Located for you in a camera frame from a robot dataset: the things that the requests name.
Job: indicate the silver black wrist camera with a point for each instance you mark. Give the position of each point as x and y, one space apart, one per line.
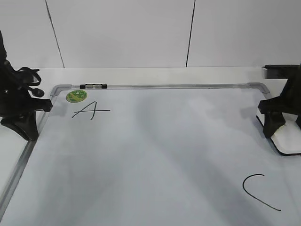
32 80
279 71

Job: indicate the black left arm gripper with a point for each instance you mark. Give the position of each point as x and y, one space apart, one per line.
18 101

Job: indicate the white board with grey frame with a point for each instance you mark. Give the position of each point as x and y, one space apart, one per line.
182 155

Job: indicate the white board eraser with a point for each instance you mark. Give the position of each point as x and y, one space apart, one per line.
287 139

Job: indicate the round green magnet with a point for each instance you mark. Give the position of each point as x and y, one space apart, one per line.
76 96

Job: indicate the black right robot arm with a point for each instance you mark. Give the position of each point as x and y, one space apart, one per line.
293 85

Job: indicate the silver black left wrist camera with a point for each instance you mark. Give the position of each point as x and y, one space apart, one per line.
32 80

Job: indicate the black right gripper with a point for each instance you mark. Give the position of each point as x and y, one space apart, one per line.
273 110

